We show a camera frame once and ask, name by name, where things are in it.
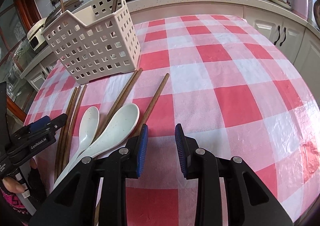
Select left hand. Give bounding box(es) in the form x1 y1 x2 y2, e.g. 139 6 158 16
2 177 25 193

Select small white ceramic spoon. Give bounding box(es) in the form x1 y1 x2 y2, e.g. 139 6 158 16
61 106 100 175

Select large white ceramic spoon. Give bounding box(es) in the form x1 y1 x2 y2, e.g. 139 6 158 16
53 103 140 189

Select white lower kitchen cabinets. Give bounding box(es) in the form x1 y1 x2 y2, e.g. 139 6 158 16
19 2 320 92

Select white small cooker appliance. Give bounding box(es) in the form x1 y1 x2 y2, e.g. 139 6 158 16
27 18 48 53

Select red white checkered tablecloth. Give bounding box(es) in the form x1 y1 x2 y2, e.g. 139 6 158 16
23 14 320 226

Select wooden framed glass door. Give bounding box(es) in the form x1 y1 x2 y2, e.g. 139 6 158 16
1 0 41 113

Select beige perforated utensil basket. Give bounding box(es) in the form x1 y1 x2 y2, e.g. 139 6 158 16
42 0 140 84

